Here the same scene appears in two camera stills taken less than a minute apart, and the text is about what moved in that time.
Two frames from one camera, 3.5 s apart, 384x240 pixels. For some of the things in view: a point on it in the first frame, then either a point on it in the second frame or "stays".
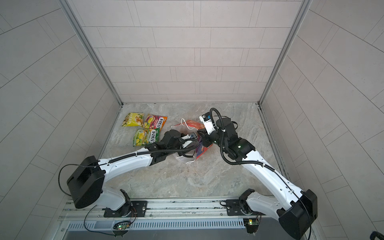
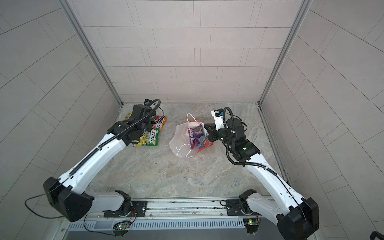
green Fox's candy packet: (143, 137) stays
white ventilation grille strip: (160, 224) stays
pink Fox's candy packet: (154, 121) stays
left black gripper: (186, 150) -> (151, 121)
